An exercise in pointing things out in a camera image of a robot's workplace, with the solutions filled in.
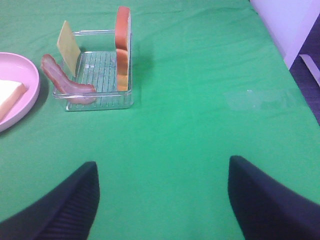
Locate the green tablecloth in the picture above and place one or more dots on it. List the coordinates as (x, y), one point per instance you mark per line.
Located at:
(208, 83)

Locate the yellow toy cheese slice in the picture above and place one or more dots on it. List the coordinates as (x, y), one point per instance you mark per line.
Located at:
(68, 47)

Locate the right clear plastic tray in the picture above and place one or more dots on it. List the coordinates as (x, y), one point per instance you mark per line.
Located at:
(96, 65)

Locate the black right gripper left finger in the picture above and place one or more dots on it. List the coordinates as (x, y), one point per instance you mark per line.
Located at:
(65, 213)

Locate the pink round plate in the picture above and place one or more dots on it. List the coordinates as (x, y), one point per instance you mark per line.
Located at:
(16, 67)

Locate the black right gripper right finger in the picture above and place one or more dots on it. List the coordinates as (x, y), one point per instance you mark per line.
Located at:
(266, 209)

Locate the toy bacon strip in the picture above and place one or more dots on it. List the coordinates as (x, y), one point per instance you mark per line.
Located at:
(60, 80)

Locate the toy bread slice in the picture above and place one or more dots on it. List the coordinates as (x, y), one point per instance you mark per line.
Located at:
(123, 45)
(10, 93)

